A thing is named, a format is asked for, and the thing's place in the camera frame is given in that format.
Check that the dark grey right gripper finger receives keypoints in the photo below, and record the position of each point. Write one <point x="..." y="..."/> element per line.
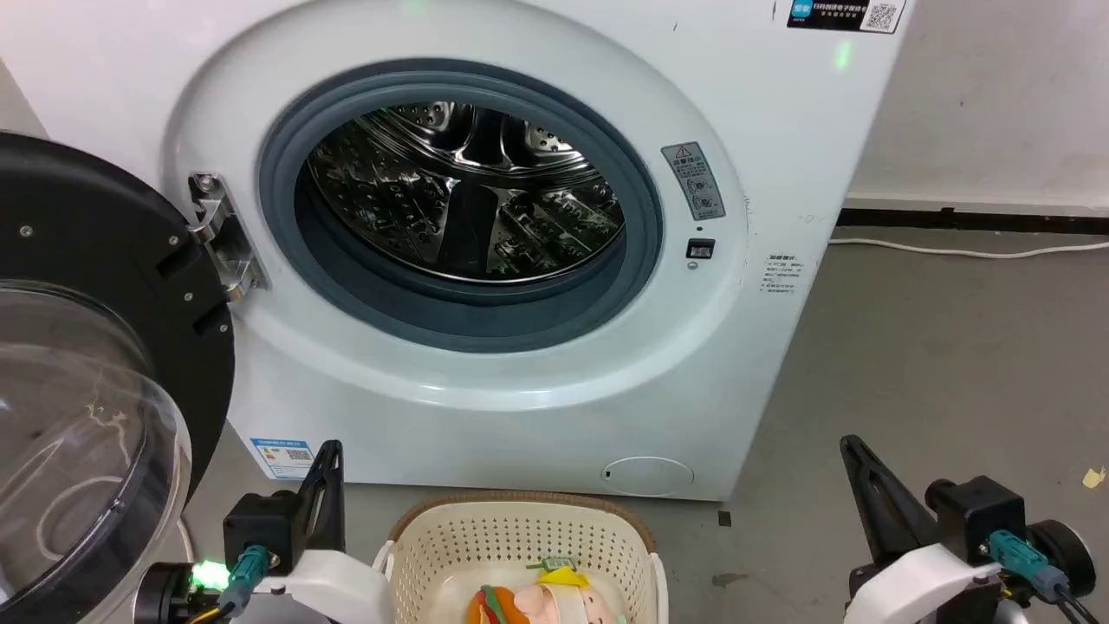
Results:
<point x="884" y="503"/>

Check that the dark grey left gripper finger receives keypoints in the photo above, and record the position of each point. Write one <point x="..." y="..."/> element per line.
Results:
<point x="322" y="503"/>

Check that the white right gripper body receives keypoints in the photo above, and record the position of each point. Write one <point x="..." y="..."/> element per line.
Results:
<point x="931" y="581"/>

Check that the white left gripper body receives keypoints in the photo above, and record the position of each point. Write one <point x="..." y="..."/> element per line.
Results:
<point x="338" y="585"/>

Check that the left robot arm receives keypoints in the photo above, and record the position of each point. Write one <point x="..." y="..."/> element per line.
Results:
<point x="169" y="596"/>

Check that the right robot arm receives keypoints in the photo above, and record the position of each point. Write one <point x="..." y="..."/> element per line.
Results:
<point x="1070" y="550"/>

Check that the white front-load washing machine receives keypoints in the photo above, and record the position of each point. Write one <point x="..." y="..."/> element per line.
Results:
<point x="520" y="416"/>

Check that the blue white energy label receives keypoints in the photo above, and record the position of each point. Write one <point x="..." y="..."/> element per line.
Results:
<point x="282" y="458"/>

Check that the cream perforated laundry basket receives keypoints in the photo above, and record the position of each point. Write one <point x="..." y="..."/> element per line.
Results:
<point x="511" y="533"/>

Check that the yellow paper scrap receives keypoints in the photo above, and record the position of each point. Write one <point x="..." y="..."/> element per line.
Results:
<point x="1094" y="477"/>

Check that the pink doll with yellow hat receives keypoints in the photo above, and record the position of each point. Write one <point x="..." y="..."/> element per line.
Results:
<point x="567" y="602"/>

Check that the oval drain filter cover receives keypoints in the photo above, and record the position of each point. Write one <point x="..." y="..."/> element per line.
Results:
<point x="648" y="477"/>

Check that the small printed text sticker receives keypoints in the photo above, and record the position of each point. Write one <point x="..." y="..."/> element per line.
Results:
<point x="781" y="274"/>

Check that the chrome door hinge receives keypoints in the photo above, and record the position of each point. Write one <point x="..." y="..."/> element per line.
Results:
<point x="221" y="234"/>

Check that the black baseboard strip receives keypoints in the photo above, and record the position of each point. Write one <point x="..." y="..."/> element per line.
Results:
<point x="970" y="221"/>

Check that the black door latch socket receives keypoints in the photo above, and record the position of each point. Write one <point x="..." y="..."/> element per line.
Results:
<point x="700" y="250"/>

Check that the stainless steel washer drum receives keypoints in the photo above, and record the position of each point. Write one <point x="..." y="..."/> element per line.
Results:
<point x="468" y="199"/>

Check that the grey rubber door gasket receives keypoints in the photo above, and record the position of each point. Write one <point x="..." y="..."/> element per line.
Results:
<point x="643" y="234"/>

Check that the black washer door, clear dome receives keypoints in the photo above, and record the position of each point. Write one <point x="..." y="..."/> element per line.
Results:
<point x="87" y="217"/>

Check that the grey warning sticker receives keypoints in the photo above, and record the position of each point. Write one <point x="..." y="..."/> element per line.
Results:
<point x="695" y="182"/>

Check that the black QR code sticker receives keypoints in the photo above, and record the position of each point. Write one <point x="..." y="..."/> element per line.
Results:
<point x="832" y="14"/>

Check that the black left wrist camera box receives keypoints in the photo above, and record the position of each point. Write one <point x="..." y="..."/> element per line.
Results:
<point x="260" y="520"/>

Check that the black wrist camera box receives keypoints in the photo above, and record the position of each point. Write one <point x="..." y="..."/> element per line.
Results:
<point x="975" y="511"/>
<point x="260" y="520"/>

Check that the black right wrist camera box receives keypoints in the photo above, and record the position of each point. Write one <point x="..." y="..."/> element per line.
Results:
<point x="975" y="511"/>

